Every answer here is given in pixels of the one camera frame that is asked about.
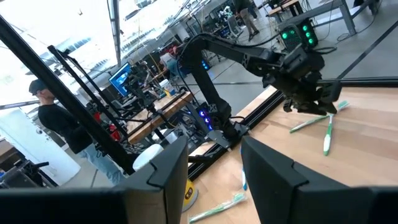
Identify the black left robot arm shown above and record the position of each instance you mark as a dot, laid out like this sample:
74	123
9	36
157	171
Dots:
224	49

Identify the white cabinet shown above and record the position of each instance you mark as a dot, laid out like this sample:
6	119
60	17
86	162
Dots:
31	149

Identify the black rig gantry frame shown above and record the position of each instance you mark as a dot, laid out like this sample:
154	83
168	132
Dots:
93	132

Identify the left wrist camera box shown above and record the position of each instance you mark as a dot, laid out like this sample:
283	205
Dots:
298	34

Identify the wooden workbench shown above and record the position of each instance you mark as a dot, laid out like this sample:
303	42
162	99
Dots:
161	105

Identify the blue and white toothbrush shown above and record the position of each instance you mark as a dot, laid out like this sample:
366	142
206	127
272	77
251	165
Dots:
244	182

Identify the yellow jar with white lid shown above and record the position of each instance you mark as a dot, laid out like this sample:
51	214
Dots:
146	157

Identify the grey metal table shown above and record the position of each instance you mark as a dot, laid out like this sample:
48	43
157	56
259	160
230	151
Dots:
346	15

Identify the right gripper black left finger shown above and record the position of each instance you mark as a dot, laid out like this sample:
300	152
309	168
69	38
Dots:
164	199

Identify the person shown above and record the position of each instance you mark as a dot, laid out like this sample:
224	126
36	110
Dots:
247	18
59	121

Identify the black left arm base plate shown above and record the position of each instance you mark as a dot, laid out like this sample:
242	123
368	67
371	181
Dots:
217	137

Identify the green and white toothbrush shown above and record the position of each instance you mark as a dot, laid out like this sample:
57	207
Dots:
217	208
326	143
306	125

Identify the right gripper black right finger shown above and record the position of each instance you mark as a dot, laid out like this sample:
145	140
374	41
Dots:
280	199

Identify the black aluminium table frame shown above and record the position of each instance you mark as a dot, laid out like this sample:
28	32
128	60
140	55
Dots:
258	115

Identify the blue lit computer monitor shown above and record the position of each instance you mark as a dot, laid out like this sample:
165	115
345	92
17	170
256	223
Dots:
119	79

